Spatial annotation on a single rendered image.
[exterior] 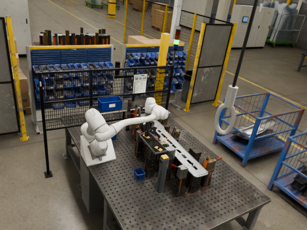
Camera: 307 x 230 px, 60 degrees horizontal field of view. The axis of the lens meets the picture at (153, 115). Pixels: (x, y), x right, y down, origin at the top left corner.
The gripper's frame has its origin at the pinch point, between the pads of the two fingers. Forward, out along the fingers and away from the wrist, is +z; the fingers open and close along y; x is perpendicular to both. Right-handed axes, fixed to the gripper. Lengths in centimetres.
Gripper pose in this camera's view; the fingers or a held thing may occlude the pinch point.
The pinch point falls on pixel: (146, 133)
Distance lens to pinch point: 287.3
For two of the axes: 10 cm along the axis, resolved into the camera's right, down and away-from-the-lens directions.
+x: -6.6, -4.1, 6.3
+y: 7.4, -2.3, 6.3
